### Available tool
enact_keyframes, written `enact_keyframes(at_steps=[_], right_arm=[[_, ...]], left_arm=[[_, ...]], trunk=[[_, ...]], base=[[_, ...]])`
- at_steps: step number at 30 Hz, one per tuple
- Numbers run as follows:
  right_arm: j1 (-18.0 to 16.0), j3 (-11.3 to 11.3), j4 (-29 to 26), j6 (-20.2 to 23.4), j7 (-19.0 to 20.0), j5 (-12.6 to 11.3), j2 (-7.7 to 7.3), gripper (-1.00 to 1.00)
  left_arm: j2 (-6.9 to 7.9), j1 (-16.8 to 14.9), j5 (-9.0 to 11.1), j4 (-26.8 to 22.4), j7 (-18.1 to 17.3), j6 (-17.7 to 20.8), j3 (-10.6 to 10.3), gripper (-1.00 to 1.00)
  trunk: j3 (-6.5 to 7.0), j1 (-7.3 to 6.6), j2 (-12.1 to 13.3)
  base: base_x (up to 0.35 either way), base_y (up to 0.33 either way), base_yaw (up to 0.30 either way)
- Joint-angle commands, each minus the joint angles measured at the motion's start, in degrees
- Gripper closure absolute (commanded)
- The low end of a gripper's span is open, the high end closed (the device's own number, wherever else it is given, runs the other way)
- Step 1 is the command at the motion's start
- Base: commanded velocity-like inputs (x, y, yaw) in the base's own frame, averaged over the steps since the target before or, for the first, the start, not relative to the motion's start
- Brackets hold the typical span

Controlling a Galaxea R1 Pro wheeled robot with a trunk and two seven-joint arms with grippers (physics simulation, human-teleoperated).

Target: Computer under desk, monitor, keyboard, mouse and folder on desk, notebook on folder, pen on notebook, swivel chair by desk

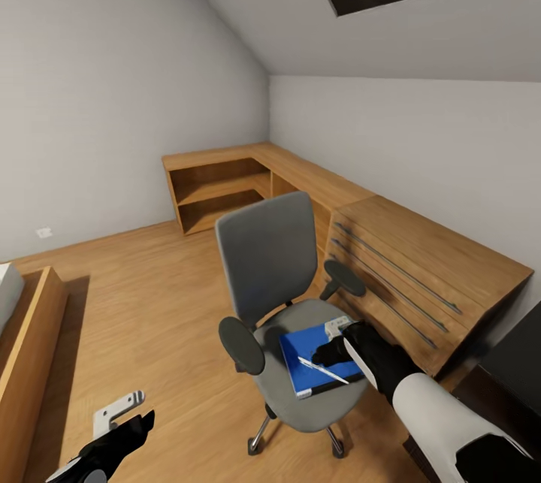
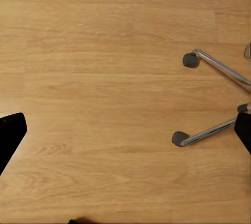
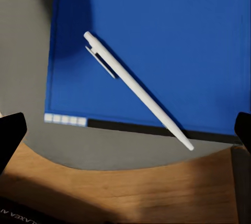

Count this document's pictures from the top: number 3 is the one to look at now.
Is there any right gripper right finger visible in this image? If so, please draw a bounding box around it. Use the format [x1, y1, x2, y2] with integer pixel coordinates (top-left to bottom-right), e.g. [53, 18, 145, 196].
[234, 112, 251, 154]

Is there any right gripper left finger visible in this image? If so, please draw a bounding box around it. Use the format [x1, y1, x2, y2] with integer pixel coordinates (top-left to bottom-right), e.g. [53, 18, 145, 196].
[0, 112, 27, 175]

